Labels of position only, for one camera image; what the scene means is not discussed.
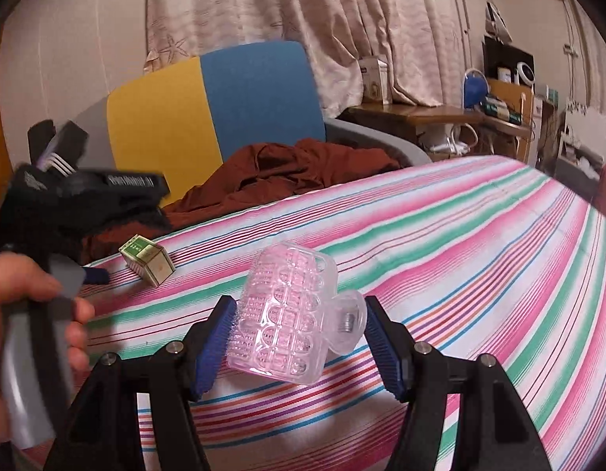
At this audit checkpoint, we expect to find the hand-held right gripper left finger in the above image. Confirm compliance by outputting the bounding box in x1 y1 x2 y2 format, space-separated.
43 295 237 471

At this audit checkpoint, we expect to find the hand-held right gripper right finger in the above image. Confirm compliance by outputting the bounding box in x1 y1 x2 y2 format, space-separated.
364 295 551 471

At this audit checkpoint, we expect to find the green white small box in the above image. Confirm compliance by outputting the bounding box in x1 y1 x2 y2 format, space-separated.
119 235 176 286

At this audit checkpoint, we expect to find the pink hair clip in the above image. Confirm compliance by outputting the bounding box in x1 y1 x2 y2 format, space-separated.
226 240 369 386

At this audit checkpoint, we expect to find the person's left hand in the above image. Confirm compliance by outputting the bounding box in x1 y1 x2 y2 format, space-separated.
0 252 95 403

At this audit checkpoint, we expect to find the grey yellow blue chair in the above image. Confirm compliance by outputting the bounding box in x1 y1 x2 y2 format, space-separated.
68 42 431 207

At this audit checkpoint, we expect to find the striped tablecloth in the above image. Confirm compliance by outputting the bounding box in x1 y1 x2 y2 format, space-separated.
75 154 606 471

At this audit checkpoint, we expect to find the brown cloth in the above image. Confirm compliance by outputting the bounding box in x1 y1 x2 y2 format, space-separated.
82 138 402 263

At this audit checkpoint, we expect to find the wooden side desk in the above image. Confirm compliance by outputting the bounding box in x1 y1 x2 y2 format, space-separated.
340 103 534 168

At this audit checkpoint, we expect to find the beige printed curtain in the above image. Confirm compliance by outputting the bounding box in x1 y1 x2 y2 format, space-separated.
146 0 480 109

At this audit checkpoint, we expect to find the white carton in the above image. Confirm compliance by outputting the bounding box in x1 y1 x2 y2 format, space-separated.
362 56 393 105

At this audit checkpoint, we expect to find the white printed bag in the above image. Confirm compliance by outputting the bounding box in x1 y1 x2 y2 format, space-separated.
558 103 606 177

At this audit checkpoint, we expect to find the metal rack pole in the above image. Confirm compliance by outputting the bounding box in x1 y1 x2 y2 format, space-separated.
447 0 473 74

